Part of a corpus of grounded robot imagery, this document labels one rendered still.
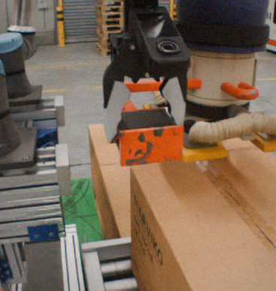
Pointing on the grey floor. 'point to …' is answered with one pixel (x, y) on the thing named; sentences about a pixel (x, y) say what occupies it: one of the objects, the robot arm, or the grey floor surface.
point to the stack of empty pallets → (108, 23)
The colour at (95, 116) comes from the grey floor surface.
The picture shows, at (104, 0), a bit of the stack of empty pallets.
